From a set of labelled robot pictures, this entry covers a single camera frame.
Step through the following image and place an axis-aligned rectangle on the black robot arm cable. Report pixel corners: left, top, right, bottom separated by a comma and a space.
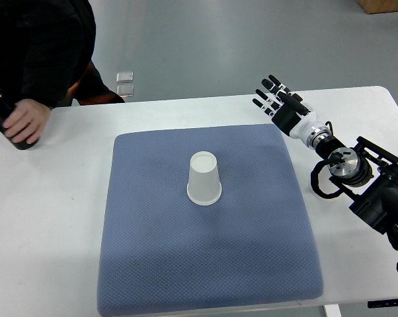
310, 159, 348, 199

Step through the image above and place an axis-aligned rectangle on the blue textured cushion mat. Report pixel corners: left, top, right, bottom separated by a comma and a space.
97, 124, 324, 316

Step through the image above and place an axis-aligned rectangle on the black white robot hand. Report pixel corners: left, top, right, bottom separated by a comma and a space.
253, 75, 319, 139

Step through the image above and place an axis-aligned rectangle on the white paper cup on mat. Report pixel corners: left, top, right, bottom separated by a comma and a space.
186, 151, 222, 206

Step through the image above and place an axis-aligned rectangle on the person's bare hand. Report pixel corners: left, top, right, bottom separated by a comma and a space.
3, 99, 52, 145

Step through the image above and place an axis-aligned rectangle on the white table leg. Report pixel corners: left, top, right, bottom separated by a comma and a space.
323, 304, 342, 317

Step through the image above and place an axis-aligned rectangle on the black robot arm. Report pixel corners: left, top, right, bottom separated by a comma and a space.
253, 75, 398, 251

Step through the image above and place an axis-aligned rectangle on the black bottle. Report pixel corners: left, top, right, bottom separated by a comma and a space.
0, 88, 21, 135

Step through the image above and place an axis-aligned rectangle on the white paper cup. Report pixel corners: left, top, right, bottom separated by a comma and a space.
309, 185, 340, 201
186, 151, 222, 206

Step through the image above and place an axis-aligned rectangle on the upper silver floor socket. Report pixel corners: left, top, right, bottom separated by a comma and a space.
116, 71, 134, 83

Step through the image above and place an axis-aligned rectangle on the wooden box corner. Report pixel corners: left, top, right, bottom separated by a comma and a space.
357, 0, 398, 14

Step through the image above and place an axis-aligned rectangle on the black desk control panel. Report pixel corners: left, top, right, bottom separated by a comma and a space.
367, 299, 398, 309

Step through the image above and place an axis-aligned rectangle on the person in black jacket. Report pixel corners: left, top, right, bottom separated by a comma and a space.
0, 1, 123, 109

